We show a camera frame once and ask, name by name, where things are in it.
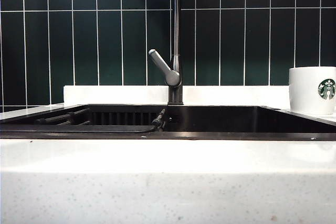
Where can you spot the grey faucet lever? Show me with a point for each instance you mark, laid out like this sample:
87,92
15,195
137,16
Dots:
161,62

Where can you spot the white mug with green logo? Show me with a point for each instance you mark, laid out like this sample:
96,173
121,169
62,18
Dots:
302,90

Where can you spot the black kitchen sink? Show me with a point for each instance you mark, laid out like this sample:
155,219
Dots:
236,121

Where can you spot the dark metal faucet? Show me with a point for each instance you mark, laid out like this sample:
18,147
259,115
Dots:
176,24

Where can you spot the black sink drain rack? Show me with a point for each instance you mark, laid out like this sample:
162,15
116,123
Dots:
78,129

